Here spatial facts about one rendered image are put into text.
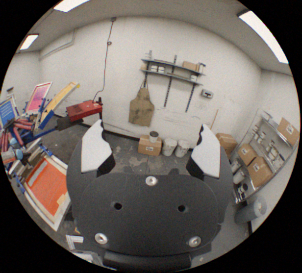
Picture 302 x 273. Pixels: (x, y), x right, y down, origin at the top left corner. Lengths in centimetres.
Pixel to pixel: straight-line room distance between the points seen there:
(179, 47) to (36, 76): 541
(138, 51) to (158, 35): 53
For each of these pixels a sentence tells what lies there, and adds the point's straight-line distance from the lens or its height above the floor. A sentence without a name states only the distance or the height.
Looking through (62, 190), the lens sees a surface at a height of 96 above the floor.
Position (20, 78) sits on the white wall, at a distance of 526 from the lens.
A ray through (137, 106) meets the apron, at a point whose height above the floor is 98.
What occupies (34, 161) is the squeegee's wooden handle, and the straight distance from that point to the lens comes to 126.
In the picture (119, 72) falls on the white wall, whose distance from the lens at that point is 213.
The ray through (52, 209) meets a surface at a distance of 99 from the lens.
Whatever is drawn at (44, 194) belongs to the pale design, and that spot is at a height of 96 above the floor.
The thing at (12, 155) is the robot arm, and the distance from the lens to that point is 92.
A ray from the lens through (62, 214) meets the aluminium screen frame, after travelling 89.
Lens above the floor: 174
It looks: 30 degrees down
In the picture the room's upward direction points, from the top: 11 degrees clockwise
